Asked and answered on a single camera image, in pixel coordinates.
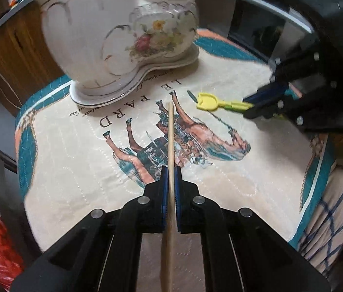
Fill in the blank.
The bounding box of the printed horse table mat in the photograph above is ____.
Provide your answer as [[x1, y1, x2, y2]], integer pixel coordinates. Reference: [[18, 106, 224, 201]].
[[15, 28, 340, 292]]

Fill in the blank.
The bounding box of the steel appliance with glass door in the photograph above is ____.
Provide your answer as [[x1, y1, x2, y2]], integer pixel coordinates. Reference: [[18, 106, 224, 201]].
[[197, 0, 321, 64]]

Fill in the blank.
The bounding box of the white floral ceramic utensil holder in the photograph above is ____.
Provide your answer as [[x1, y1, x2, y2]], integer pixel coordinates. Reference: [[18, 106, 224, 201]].
[[39, 0, 201, 108]]

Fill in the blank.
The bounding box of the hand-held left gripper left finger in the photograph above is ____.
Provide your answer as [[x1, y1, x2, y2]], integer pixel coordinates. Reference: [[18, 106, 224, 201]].
[[10, 166, 170, 292]]

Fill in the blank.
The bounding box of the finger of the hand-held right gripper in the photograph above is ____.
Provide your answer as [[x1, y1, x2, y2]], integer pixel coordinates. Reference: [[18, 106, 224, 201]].
[[242, 93, 343, 134], [244, 34, 343, 104]]

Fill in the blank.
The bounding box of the wooden kitchen cabinet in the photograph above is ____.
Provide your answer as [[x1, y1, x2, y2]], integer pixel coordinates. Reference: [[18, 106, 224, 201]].
[[0, 0, 75, 119]]

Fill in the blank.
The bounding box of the single wooden chopstick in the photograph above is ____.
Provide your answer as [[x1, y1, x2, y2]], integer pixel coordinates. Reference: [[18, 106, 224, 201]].
[[160, 101, 175, 292]]

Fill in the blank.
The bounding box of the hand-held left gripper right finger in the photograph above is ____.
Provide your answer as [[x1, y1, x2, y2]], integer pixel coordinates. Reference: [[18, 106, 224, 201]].
[[174, 166, 333, 292]]

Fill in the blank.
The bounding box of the yellow plastic spoon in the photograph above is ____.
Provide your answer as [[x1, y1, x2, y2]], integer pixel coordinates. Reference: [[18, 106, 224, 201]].
[[195, 92, 255, 114]]

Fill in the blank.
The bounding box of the person's plaid clothing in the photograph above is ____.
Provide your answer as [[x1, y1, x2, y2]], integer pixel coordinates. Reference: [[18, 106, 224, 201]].
[[297, 164, 343, 282]]

